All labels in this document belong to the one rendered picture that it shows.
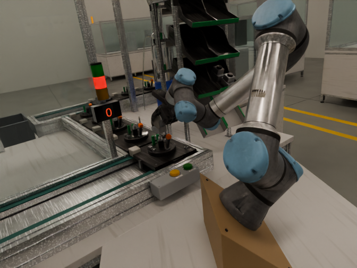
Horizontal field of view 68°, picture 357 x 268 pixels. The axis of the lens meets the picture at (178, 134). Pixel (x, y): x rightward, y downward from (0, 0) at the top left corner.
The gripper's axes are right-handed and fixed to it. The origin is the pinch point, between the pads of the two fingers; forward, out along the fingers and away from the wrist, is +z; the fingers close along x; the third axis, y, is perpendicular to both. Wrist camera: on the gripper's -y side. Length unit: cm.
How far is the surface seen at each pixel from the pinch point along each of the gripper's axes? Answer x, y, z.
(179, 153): 3.6, 17.6, 3.7
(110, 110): -18.0, -12.3, -0.3
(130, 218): -30.9, 33.0, 4.1
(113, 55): 347, -560, 576
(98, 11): 408, -814, 602
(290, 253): -4, 69, -30
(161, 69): 19.3, -27.9, -0.9
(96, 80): -20.7, -22.8, -10.0
